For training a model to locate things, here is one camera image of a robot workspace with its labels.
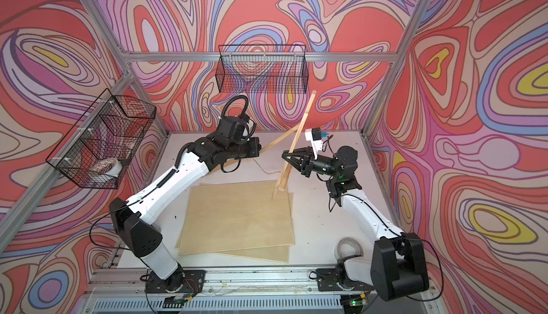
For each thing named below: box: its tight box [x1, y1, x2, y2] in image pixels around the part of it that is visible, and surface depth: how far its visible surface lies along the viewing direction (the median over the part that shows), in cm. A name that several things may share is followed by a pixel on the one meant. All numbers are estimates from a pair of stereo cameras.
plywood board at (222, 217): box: [179, 180, 295, 255], surface depth 88 cm
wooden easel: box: [226, 89, 318, 200], surface depth 71 cm
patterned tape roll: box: [91, 157, 123, 178], surface depth 74 cm
